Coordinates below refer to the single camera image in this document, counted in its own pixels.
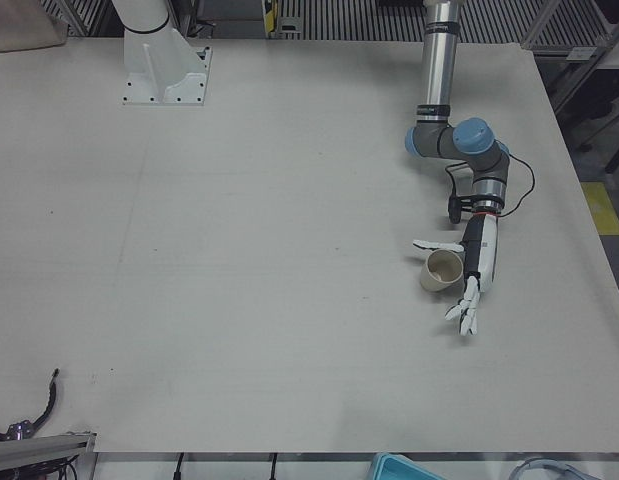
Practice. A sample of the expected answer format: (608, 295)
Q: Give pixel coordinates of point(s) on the beige cloth cover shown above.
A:
(19, 25)

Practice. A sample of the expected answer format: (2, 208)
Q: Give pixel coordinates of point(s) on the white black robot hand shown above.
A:
(484, 250)

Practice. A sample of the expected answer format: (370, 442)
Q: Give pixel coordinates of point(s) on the aluminium frame rack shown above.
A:
(539, 25)

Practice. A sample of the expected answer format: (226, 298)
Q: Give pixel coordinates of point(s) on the white paper cup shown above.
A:
(439, 280)

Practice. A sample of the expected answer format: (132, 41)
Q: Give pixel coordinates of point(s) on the teal plastic bin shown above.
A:
(399, 467)

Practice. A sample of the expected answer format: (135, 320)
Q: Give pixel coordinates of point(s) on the metal reacher grabber tool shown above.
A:
(19, 429)

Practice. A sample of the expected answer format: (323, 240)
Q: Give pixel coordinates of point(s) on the white pedestal column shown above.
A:
(144, 15)

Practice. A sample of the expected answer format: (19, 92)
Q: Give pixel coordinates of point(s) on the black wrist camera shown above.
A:
(455, 207)

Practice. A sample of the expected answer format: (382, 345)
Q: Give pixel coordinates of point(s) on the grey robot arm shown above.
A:
(439, 75)

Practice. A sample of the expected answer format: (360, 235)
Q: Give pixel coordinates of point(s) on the aluminium profile post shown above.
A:
(39, 447)

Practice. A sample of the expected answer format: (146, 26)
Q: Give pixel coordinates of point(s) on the clear plastic tube coil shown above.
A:
(526, 467)

